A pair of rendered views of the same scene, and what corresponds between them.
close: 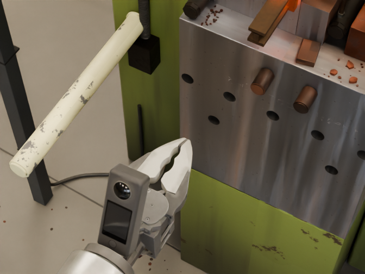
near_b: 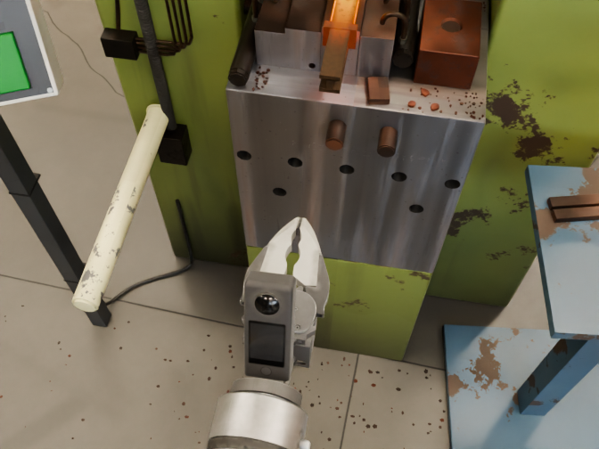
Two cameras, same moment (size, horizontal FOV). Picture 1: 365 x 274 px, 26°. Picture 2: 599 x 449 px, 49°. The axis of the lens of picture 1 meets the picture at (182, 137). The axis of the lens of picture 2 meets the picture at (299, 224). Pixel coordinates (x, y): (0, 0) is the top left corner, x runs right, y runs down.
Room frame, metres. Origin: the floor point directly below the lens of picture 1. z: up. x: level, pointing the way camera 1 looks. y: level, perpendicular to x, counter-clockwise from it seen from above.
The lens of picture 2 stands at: (0.22, 0.13, 1.63)
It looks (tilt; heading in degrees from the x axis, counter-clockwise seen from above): 57 degrees down; 341
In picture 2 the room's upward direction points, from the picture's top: straight up
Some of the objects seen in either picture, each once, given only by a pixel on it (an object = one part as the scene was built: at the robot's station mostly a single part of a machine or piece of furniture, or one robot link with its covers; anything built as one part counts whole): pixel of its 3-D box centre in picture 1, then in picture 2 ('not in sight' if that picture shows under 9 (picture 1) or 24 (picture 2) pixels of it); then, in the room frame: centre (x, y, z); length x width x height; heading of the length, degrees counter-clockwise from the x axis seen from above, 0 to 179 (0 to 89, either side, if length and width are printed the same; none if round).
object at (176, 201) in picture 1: (168, 195); (307, 290); (0.52, 0.02, 1.00); 0.09 x 0.05 x 0.02; 151
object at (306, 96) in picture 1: (305, 99); (387, 142); (0.78, -0.20, 0.87); 0.04 x 0.03 x 0.03; 151
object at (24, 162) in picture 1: (81, 91); (125, 200); (0.99, 0.20, 0.62); 0.44 x 0.05 x 0.05; 151
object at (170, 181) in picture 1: (180, 176); (307, 263); (0.57, 0.00, 0.98); 0.09 x 0.03 x 0.06; 151
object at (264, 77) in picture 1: (262, 81); (335, 134); (0.82, -0.13, 0.87); 0.04 x 0.03 x 0.03; 151
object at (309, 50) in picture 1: (308, 53); (378, 90); (0.83, -0.20, 0.92); 0.04 x 0.03 x 0.01; 161
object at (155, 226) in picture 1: (130, 233); (276, 349); (0.48, 0.07, 0.97); 0.12 x 0.08 x 0.09; 151
